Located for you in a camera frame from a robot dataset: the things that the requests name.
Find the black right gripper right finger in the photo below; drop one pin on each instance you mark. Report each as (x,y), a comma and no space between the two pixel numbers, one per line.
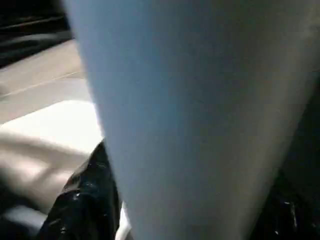
(295,215)

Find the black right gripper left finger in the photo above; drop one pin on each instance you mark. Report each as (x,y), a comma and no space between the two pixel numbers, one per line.
(82,205)

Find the white plastic table top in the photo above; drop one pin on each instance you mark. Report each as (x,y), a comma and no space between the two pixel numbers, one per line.
(50,130)

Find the white plastic table leg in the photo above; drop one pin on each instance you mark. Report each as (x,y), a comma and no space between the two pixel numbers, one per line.
(187,100)

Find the black mat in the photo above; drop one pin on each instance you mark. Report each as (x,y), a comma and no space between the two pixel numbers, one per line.
(30,25)

